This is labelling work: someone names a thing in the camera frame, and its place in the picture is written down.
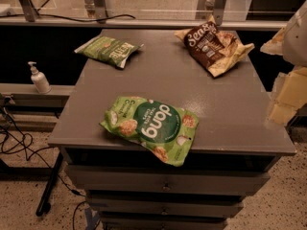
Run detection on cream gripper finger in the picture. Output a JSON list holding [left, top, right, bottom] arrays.
[[260, 28, 285, 56], [268, 103, 296, 126]]

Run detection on brown chip bag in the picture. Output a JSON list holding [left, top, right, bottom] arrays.
[[175, 15, 254, 78]]

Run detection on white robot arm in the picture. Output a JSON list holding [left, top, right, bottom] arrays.
[[260, 1, 307, 126]]

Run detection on green dang rice chip bag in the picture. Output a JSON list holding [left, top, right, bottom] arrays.
[[100, 96, 199, 167]]

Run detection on green kettle chip bag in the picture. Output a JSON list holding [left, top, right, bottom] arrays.
[[75, 35, 141, 69]]

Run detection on grey drawer cabinet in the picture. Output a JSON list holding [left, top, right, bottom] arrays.
[[47, 28, 297, 230]]

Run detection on white pump bottle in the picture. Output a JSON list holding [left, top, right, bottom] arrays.
[[28, 61, 51, 94]]

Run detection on black table leg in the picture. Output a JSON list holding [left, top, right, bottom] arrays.
[[35, 154, 63, 217]]

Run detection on metal window frame rail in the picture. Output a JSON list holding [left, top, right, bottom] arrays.
[[0, 16, 287, 31]]

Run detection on black cable on ledge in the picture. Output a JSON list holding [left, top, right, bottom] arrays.
[[0, 12, 136, 23]]

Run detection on black floor cables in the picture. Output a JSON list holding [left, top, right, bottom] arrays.
[[0, 94, 87, 230]]

